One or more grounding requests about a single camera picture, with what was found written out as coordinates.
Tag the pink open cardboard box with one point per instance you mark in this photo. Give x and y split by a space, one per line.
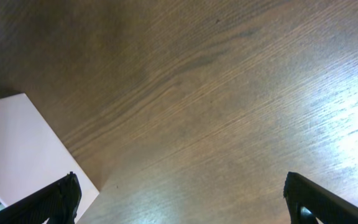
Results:
32 156

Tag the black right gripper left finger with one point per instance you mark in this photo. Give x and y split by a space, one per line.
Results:
56 203

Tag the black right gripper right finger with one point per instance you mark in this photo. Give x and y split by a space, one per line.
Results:
308 202

